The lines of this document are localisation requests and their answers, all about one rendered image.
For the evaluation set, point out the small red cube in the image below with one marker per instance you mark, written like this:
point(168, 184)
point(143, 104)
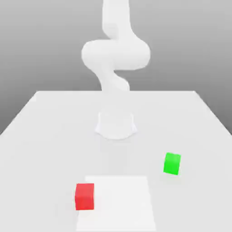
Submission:
point(84, 197)

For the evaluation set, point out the small green cube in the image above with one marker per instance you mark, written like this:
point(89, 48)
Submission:
point(171, 164)

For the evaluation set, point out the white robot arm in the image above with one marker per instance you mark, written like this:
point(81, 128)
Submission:
point(116, 54)

